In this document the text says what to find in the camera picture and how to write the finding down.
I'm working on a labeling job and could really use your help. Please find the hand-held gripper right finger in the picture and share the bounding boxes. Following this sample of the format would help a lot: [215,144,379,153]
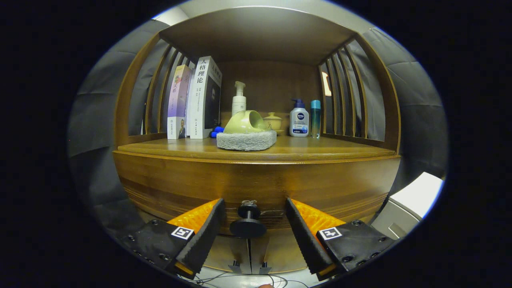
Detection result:
[285,197,396,281]

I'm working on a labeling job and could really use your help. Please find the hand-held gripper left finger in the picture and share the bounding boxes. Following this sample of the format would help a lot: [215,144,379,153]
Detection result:
[120,198,226,280]

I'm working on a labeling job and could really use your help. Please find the brown wooden drawer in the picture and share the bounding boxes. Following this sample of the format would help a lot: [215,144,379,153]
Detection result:
[113,151,402,239]

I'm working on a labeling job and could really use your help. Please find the green handled scrub sponge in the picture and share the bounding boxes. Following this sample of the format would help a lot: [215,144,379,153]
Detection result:
[216,110,278,152]

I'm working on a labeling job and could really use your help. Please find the wooden cabinet door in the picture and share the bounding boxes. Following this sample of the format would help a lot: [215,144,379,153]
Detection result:
[204,235,252,275]
[251,229,310,275]

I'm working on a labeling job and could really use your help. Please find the wooden cabinet countertop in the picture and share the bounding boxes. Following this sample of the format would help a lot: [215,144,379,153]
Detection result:
[117,134,397,161]

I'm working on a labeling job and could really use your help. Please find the brown wooden cabinet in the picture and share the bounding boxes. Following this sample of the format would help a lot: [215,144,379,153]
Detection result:
[112,6,402,276]

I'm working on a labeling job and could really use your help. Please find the thin pale book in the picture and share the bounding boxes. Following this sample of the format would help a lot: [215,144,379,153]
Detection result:
[185,69,197,137]

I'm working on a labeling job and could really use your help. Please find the white grey appliance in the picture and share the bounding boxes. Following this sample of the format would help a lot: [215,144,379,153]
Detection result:
[370,172,444,240]

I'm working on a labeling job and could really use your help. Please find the white lotion bottle blue cap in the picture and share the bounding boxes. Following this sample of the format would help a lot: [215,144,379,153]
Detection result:
[289,98,310,138]

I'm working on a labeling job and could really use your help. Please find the slim teal bottle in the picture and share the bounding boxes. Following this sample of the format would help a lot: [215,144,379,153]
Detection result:
[310,100,322,139]

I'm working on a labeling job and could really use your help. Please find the yellow lidded teacup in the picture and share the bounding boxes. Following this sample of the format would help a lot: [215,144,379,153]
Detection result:
[262,112,285,136]

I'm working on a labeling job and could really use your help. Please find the purple book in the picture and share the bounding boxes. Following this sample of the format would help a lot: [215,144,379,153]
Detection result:
[167,64,193,140]

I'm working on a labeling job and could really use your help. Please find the white pump bottle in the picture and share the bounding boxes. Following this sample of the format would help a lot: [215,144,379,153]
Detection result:
[232,81,247,117]

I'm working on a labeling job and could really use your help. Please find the thick white book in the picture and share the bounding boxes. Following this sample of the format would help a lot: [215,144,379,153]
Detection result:
[190,56,222,140]

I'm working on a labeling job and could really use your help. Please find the black floor cables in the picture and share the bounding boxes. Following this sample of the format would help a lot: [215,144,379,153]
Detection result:
[188,271,310,288]

